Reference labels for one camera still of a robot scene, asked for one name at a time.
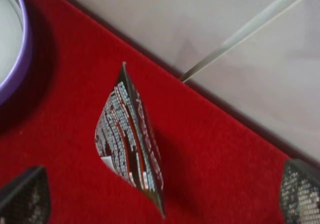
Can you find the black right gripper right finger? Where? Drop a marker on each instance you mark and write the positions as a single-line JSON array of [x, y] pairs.
[[299, 192]]

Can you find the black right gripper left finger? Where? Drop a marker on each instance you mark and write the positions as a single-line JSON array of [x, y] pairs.
[[26, 198]]

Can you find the black cosmetic tube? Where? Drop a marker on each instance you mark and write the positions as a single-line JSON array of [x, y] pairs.
[[125, 140]]

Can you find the red velvet tablecloth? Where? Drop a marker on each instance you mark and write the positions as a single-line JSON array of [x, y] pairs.
[[216, 170]]

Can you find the purple toy frying pan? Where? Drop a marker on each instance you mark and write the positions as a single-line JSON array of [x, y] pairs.
[[16, 46]]

